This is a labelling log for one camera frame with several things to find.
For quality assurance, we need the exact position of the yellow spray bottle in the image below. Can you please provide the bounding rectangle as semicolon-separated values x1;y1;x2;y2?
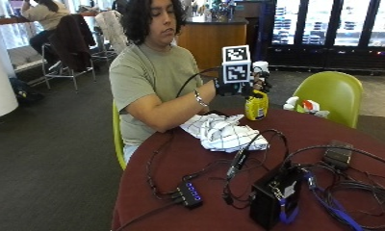
244;60;270;122

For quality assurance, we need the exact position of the white marker cube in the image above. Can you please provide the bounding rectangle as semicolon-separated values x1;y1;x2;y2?
221;44;253;85

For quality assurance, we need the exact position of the white and red spray bottle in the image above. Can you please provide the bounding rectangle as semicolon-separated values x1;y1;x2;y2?
282;95;331;118

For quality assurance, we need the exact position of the wooden counter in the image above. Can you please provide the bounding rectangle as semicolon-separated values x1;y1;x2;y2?
174;14;250;78

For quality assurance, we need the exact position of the green chair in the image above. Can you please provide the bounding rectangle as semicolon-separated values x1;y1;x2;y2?
112;101;128;171
292;70;365;130

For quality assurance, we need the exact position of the white checked cloth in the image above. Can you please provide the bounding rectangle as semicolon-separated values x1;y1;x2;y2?
178;113;270;154

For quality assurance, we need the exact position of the glass door fridge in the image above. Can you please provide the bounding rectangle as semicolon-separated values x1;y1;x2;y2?
261;0;385;71

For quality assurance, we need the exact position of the the person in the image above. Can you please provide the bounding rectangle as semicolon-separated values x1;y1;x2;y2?
108;0;217;166

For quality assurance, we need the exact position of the black power adapter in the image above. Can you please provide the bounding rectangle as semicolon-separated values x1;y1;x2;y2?
321;140;355;170

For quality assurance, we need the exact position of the black box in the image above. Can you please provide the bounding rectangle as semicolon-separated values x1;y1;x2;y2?
248;166;305;231

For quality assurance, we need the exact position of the light coat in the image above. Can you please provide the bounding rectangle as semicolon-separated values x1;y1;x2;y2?
92;10;129;55

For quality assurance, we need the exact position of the black hub with blue lights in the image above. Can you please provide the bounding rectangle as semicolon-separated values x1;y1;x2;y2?
173;180;205;210

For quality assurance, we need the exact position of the metal chair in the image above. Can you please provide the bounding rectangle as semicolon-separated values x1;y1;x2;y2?
40;13;97;93

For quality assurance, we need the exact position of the dark jacket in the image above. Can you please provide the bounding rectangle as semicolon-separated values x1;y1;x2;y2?
48;13;97;72

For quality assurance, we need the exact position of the black bag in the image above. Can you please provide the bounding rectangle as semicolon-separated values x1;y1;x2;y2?
8;76;47;105

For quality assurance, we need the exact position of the silver bracelet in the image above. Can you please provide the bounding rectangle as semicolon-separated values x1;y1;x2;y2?
193;90;209;108

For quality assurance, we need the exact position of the black glove cable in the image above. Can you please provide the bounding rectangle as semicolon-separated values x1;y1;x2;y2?
174;65;225;99

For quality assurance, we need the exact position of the black adapter cable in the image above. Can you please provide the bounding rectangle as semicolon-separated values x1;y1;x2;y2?
221;128;290;207

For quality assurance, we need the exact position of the black inline cable adapter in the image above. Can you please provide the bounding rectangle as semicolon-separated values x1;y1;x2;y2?
225;148;250;179

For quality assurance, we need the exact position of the black looped hub cable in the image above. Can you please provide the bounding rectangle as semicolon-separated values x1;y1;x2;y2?
145;128;190;200

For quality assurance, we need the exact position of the bundle of black cables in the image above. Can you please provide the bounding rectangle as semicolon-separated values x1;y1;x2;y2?
282;144;385;231

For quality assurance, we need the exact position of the blue strap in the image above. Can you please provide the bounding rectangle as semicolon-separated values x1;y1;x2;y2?
278;172;366;231

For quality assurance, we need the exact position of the black thin hub cable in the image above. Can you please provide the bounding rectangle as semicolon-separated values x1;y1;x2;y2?
115;199;186;231

